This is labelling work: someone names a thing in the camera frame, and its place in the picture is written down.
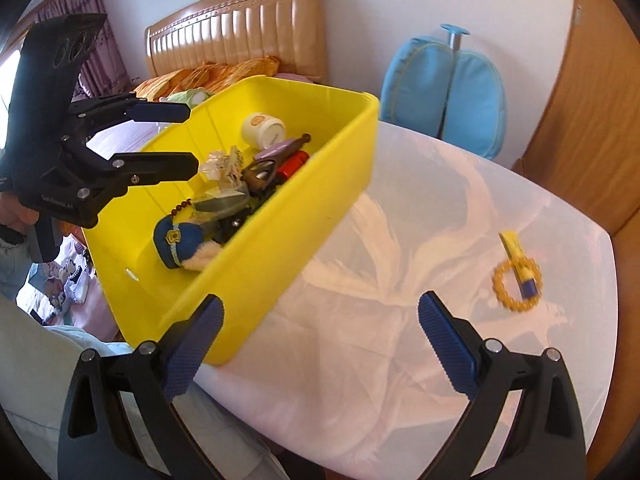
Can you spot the orange pillow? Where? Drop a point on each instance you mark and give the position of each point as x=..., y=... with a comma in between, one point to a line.
x=212, y=77

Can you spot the yellow cream tube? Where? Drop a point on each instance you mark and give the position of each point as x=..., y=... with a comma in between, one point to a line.
x=524, y=273

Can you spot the red small box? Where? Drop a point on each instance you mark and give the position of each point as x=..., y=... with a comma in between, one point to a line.
x=291, y=166

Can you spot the purple curtain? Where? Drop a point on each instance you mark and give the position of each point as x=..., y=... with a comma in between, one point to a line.
x=104, y=72

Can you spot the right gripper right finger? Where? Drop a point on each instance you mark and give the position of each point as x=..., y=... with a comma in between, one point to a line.
x=546, y=439

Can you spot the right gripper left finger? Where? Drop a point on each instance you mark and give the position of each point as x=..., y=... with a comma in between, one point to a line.
x=96, y=440

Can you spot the blue plush toy keychain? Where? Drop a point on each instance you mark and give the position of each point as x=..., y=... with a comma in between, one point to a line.
x=185, y=245

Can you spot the wooden wardrobe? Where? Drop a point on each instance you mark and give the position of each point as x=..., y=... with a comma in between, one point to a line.
x=586, y=151

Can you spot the purple bed sheet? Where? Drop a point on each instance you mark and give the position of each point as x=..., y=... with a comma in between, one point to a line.
x=128, y=137

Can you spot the green cabbage plush toy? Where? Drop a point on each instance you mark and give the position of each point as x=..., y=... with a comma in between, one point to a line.
x=191, y=97

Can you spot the brown hair clip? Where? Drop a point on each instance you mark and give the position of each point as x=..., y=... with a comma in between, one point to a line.
x=259, y=175

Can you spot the person's left hand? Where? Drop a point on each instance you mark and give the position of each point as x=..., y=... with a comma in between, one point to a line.
x=14, y=215

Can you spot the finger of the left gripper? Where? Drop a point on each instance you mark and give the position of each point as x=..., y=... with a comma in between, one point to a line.
x=113, y=110
x=140, y=169

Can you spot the blue office chair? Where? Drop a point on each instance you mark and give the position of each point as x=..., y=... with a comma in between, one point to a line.
x=436, y=88

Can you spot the yellow plastic bin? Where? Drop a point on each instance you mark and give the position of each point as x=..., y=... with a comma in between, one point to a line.
x=272, y=246

